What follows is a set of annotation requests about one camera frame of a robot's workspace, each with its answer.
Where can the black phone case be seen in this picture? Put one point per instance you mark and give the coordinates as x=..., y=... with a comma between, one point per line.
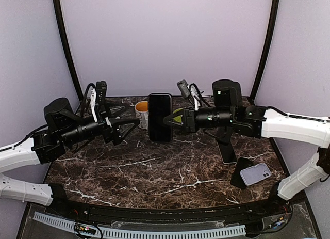
x=149, y=117

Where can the white mug orange inside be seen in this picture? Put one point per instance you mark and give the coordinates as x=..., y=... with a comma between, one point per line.
x=142, y=113

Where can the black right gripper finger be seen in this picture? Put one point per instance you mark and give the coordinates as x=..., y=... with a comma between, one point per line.
x=174, y=115
x=173, y=123

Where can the left black frame post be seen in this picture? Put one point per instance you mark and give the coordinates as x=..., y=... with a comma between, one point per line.
x=66, y=48

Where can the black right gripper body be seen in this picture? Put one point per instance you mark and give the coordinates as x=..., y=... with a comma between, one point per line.
x=191, y=127

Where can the white-edged smartphone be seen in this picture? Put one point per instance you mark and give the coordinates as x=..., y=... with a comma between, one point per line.
x=227, y=153

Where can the black frame post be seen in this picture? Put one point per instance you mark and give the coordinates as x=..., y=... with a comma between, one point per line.
x=265, y=50
x=66, y=48

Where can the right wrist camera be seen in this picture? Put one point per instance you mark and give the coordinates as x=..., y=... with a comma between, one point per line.
x=191, y=93

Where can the black front table rail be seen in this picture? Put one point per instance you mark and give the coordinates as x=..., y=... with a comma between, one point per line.
x=247, y=212

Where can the black phone on table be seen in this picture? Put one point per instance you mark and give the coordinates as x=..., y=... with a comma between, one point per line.
x=223, y=135

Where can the black phone under lavender case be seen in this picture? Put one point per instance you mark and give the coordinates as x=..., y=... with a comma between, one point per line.
x=236, y=179

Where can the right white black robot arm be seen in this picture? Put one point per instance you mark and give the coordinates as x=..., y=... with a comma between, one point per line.
x=254, y=121

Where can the green bowl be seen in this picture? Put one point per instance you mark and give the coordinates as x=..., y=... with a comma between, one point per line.
x=177, y=119

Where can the right black frame post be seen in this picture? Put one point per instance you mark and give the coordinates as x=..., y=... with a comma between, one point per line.
x=265, y=50

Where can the small circuit board with leds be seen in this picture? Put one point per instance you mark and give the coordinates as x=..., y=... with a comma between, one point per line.
x=84, y=229

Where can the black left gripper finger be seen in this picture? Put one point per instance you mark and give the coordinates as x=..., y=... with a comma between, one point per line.
x=119, y=122
x=124, y=130

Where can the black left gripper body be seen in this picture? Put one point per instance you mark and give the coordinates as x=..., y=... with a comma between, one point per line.
x=108, y=133

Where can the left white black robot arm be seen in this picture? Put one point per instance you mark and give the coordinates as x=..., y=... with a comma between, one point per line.
x=47, y=143

